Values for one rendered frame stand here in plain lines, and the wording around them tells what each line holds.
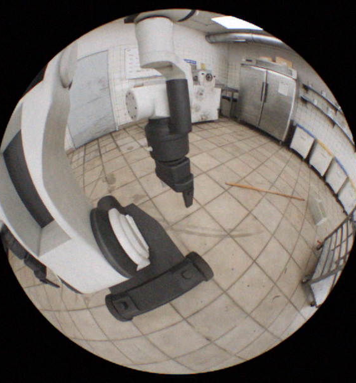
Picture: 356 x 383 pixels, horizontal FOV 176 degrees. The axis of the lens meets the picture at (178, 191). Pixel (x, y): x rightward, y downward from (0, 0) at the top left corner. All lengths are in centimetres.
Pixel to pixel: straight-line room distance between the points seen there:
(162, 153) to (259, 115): 302
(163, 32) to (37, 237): 37
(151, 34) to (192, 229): 97
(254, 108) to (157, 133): 307
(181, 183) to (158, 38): 31
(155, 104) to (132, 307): 70
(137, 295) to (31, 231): 55
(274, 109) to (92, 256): 312
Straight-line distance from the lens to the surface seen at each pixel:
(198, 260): 64
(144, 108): 21
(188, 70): 26
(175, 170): 26
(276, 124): 305
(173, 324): 87
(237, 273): 90
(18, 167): 20
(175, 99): 20
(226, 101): 406
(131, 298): 66
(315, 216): 186
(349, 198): 384
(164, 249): 68
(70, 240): 15
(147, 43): 26
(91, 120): 282
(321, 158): 332
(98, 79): 284
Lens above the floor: 82
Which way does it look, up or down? 48 degrees down
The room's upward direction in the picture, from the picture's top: straight up
